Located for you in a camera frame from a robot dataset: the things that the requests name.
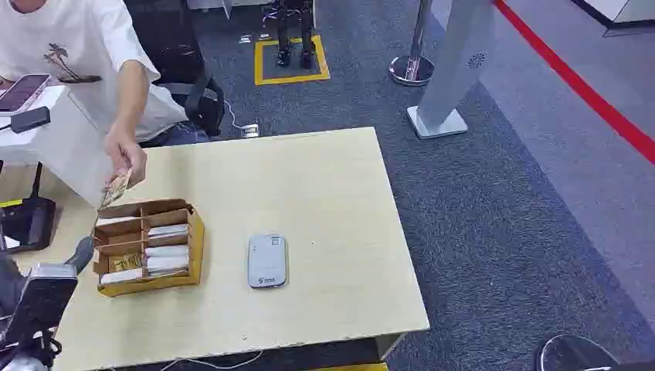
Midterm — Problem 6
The grey pillar stand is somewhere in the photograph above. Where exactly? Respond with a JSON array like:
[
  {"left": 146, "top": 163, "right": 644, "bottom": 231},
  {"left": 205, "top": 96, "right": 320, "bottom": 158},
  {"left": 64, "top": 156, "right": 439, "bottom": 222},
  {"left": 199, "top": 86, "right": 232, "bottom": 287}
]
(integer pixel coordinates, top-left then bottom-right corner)
[{"left": 406, "top": 0, "right": 498, "bottom": 141}]

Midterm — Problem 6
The black stand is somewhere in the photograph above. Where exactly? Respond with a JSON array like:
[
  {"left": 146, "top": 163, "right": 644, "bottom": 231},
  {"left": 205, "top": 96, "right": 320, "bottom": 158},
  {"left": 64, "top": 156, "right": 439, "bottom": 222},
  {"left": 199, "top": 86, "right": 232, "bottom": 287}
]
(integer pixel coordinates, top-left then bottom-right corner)
[{"left": 0, "top": 162, "right": 56, "bottom": 255}]

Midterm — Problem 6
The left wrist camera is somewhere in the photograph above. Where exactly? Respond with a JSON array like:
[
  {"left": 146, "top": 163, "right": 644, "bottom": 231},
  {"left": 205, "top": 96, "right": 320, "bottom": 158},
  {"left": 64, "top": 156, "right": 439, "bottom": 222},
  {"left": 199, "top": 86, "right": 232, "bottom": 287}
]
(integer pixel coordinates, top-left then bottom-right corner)
[{"left": 4, "top": 263, "right": 80, "bottom": 345}]

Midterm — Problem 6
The wooden card box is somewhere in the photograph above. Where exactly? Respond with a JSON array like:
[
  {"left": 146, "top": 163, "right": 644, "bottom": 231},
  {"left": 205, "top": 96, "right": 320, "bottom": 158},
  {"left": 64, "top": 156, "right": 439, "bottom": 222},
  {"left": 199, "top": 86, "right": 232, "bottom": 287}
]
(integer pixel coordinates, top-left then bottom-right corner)
[{"left": 92, "top": 198, "right": 206, "bottom": 298}]

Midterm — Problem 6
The white cabinet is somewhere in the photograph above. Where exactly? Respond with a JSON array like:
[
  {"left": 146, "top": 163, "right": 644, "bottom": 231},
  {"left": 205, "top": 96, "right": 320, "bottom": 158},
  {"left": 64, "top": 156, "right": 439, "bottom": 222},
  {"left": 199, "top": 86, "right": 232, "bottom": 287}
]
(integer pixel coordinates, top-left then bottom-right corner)
[{"left": 0, "top": 85, "right": 117, "bottom": 207}]

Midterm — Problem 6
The black power adapter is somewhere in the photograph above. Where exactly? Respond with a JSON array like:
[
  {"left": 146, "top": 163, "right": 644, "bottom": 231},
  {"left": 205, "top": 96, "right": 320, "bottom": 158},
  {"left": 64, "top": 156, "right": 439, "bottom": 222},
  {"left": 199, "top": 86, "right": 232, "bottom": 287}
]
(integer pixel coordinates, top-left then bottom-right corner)
[{"left": 9, "top": 106, "right": 52, "bottom": 134}]

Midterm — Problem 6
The patterned card stack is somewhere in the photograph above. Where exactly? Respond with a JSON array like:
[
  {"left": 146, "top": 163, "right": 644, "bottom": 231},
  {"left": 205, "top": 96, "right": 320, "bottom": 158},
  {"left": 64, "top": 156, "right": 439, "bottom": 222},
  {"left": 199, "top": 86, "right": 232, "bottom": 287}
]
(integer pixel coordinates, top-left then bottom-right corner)
[{"left": 108, "top": 254, "right": 144, "bottom": 273}]

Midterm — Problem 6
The pale desk leg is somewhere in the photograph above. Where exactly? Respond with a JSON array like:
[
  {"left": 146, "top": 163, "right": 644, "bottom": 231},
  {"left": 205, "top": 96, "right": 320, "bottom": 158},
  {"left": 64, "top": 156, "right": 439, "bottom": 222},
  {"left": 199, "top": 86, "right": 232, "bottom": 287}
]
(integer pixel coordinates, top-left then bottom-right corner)
[{"left": 375, "top": 332, "right": 409, "bottom": 360}]

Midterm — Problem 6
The red floor tape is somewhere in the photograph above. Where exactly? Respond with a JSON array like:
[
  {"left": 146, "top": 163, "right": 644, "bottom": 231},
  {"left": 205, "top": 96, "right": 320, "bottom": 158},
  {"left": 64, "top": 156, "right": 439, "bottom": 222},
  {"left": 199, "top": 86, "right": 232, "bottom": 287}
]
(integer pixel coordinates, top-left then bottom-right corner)
[{"left": 492, "top": 0, "right": 655, "bottom": 166}]

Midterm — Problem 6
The white cable under desk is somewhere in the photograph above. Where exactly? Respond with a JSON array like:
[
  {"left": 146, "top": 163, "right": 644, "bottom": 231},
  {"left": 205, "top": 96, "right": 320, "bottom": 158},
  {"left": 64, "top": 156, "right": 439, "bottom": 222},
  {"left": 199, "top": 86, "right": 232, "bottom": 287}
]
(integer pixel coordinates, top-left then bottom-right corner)
[{"left": 107, "top": 349, "right": 265, "bottom": 371}]

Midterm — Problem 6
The white platform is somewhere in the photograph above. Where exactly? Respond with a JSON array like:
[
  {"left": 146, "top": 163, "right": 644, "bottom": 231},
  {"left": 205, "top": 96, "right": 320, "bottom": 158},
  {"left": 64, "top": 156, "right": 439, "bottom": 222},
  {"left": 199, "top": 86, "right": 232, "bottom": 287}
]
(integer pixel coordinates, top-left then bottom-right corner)
[{"left": 572, "top": 0, "right": 655, "bottom": 38}]

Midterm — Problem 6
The grey card reader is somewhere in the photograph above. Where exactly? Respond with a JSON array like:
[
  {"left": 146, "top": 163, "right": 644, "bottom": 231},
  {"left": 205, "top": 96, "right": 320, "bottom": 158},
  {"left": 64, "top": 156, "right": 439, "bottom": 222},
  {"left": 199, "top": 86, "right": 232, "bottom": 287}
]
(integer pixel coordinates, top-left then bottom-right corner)
[{"left": 247, "top": 233, "right": 288, "bottom": 290}]

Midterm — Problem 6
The chrome stanchion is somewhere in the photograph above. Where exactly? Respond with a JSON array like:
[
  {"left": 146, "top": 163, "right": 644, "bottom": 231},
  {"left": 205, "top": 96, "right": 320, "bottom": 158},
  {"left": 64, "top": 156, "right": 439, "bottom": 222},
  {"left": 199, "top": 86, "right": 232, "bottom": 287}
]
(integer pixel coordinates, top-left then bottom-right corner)
[{"left": 388, "top": 0, "right": 436, "bottom": 87}]

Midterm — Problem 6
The person's left hand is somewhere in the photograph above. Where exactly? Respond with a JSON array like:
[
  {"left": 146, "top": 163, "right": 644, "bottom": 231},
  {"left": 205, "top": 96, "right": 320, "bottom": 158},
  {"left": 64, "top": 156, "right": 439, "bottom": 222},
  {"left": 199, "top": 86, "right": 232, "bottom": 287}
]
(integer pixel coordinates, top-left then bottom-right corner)
[{"left": 104, "top": 124, "right": 149, "bottom": 189}]

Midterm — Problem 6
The smartphone with pink case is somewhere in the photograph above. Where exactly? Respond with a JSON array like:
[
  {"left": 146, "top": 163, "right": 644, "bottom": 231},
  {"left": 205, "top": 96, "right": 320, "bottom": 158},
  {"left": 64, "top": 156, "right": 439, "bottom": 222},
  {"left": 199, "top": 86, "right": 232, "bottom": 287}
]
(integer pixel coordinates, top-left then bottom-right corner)
[{"left": 0, "top": 73, "right": 52, "bottom": 113}]

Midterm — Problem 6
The yellow tape square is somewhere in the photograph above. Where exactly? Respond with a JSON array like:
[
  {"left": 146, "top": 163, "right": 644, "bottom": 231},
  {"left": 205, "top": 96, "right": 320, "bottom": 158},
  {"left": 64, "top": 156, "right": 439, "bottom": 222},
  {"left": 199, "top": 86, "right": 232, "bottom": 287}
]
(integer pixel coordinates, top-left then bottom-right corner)
[{"left": 253, "top": 34, "right": 331, "bottom": 87}]

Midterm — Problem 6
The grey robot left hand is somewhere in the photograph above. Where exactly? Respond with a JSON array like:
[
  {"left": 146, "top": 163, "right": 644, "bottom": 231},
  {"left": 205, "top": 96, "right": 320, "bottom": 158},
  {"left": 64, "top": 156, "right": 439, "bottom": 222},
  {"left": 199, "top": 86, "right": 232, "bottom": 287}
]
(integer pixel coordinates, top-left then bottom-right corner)
[{"left": 65, "top": 234, "right": 97, "bottom": 275}]

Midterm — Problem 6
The person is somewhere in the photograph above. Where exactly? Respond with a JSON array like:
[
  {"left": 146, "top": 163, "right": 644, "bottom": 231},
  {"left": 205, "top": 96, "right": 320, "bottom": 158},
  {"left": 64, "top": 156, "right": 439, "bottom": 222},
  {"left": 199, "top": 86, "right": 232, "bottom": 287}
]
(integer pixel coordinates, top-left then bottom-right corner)
[{"left": 0, "top": 0, "right": 211, "bottom": 148}]

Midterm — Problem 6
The black office chair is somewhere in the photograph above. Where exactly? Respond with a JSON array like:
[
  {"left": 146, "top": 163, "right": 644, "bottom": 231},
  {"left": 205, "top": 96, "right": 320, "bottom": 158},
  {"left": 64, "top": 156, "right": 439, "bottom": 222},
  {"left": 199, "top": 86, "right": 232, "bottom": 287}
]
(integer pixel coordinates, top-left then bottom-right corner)
[{"left": 124, "top": 0, "right": 226, "bottom": 138}]

